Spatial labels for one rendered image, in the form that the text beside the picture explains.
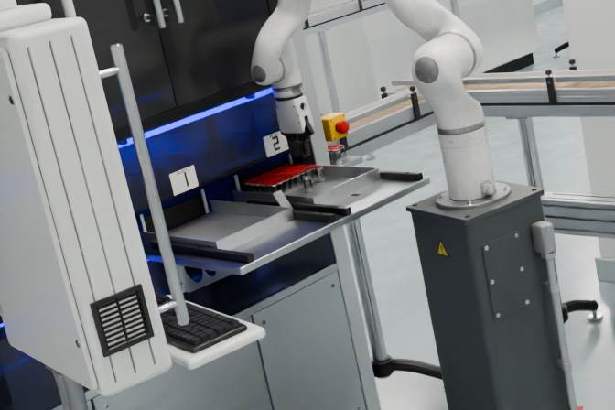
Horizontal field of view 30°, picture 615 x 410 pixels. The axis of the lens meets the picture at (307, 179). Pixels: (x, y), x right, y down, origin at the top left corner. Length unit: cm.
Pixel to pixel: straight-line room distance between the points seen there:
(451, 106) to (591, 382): 134
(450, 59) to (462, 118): 16
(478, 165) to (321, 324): 85
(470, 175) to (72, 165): 107
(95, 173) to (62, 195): 8
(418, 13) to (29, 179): 109
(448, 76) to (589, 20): 163
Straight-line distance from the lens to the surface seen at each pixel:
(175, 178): 307
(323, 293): 346
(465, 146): 287
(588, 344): 413
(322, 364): 350
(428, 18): 288
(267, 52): 304
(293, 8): 305
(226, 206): 320
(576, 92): 369
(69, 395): 270
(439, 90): 280
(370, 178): 319
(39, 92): 223
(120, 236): 232
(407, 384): 403
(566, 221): 389
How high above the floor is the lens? 170
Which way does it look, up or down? 14 degrees down
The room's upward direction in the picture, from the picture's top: 12 degrees counter-clockwise
